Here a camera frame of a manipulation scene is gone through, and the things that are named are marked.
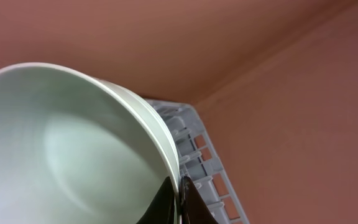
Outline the green bowl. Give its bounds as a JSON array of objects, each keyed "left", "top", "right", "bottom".
[{"left": 0, "top": 63, "right": 180, "bottom": 224}]

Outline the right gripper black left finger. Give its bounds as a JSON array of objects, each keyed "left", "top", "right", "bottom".
[{"left": 136, "top": 177, "right": 175, "bottom": 224}]

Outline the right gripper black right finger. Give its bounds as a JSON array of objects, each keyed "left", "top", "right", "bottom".
[{"left": 180, "top": 176, "right": 218, "bottom": 224}]

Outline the grey dishwasher rack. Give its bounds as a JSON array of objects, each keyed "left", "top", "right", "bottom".
[{"left": 147, "top": 99, "right": 249, "bottom": 224}]

